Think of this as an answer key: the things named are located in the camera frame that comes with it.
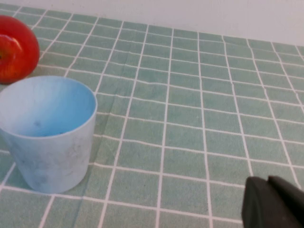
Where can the red apple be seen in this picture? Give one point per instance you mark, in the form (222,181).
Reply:
(16,50)

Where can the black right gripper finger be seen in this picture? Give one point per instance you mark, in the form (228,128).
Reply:
(273,204)

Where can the green checkered tablecloth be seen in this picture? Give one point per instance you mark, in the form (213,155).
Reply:
(194,114)

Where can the light blue plastic cup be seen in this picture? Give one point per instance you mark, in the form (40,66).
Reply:
(54,161)

